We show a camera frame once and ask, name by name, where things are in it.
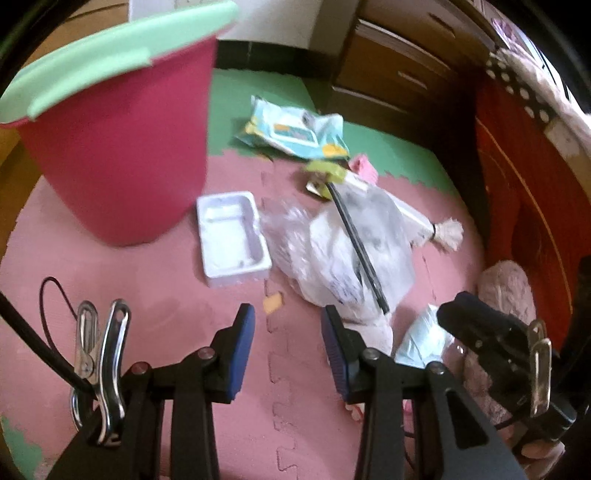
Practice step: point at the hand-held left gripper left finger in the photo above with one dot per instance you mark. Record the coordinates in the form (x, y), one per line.
(244, 350)

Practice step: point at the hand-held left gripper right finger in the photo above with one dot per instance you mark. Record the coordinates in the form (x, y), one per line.
(334, 355)

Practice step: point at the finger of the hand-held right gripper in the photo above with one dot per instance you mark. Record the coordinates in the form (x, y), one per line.
(466, 318)

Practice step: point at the clear plastic bag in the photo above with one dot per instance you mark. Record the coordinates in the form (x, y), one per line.
(318, 263)

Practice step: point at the light blue wet wipes pack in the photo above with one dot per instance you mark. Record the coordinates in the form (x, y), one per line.
(286, 129)

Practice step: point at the red bucket with green rim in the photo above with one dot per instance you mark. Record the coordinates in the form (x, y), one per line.
(115, 138)

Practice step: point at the person's right hand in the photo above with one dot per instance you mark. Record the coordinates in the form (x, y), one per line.
(542, 452)

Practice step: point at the metal spring clip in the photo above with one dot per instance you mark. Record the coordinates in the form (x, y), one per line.
(111, 350)
(540, 369)

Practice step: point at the pink fluffy cloth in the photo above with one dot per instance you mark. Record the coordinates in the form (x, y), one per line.
(505, 295)

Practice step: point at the small yellow scrap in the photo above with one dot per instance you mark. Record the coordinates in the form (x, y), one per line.
(272, 304)

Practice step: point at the pink foam mat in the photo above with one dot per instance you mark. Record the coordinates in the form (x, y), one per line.
(161, 286)

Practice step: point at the black plastic strip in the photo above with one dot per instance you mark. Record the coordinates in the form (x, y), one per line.
(358, 249)

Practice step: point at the red bed cover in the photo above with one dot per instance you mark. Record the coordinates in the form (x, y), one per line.
(521, 184)

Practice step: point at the pink paper packet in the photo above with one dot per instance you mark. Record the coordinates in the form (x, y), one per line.
(364, 168)

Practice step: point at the white and green carton box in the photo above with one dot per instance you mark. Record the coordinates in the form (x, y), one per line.
(330, 173)

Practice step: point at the green foam mat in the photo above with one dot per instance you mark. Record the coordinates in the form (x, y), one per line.
(231, 115)
(18, 443)

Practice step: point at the black polka dot cloth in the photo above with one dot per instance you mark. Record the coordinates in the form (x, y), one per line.
(521, 87)

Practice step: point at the dark wooden drawer cabinet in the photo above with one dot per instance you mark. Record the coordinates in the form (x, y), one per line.
(392, 69)

